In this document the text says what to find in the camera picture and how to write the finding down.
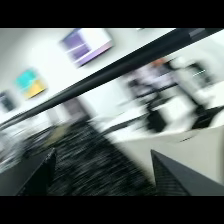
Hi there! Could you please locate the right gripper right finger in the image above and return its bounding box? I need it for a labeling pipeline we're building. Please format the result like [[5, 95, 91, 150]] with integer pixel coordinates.
[[150, 149, 224, 197]]

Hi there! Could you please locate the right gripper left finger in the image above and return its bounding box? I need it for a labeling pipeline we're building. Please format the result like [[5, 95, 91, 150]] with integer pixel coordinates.
[[0, 148, 57, 197]]

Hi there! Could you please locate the black white speckled garment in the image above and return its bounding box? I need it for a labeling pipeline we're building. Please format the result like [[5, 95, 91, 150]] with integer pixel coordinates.
[[23, 119, 158, 197]]

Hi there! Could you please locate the teal yellow wall picture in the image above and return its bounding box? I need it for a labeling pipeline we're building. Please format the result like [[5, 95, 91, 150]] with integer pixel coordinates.
[[14, 68, 48, 100]]

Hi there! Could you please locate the purple wall picture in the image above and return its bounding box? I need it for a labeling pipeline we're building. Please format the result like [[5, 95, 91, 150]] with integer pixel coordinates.
[[59, 28, 114, 68]]

